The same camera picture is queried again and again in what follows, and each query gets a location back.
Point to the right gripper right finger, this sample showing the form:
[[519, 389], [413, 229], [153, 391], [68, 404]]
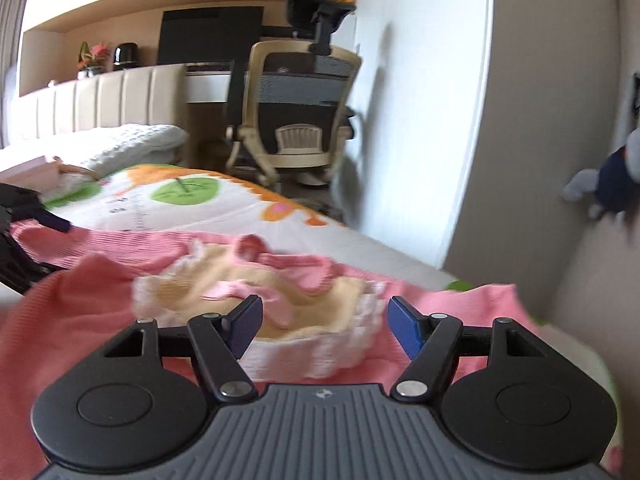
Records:
[[434, 344]]

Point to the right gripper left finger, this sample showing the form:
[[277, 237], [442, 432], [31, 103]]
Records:
[[215, 343]]

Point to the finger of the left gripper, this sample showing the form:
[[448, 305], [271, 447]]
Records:
[[19, 271], [51, 221]]

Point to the pink knit sweater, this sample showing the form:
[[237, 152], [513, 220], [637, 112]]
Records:
[[323, 321]]

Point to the pink cardboard box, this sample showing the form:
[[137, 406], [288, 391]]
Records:
[[38, 174]]

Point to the white quilted pillow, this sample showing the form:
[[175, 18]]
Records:
[[104, 151]]

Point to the cartoon animal play mat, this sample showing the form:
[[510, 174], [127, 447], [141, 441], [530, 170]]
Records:
[[525, 411]]

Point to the red potted plant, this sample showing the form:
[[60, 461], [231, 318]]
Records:
[[91, 59]]

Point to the black round speaker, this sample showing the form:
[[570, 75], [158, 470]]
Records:
[[126, 56]]

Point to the beige mesh office chair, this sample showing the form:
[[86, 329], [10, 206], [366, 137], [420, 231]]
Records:
[[286, 107]]

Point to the grey plush toy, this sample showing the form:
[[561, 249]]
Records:
[[614, 187]]

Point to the black computer monitor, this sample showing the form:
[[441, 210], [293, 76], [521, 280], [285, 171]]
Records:
[[220, 34]]

